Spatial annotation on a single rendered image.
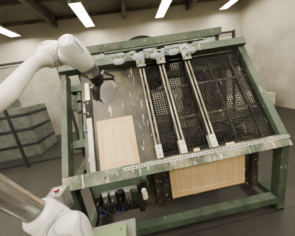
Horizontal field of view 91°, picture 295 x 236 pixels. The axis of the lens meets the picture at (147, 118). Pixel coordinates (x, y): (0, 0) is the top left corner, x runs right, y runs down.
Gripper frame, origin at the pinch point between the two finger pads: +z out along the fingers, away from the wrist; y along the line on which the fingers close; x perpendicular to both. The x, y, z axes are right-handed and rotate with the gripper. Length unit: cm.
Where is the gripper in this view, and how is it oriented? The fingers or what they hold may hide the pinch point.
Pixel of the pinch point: (109, 93)
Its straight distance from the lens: 101.4
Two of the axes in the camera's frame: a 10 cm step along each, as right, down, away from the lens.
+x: -8.6, -3.6, 3.7
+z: 2.2, 4.0, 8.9
